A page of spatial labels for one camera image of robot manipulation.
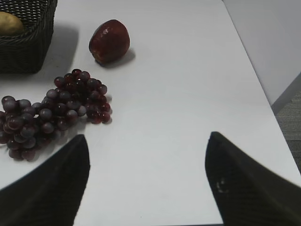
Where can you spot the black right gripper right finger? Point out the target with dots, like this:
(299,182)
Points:
(247,193)

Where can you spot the black woven basket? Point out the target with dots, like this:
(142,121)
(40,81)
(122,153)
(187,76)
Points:
(25,53)

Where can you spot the dark red grape bunch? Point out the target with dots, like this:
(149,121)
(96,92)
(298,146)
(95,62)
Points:
(26,127)

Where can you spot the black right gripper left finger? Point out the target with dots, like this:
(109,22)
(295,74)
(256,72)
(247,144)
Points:
(51,194)

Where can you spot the orange-yellow mango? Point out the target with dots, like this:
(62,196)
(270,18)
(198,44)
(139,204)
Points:
(10,25)

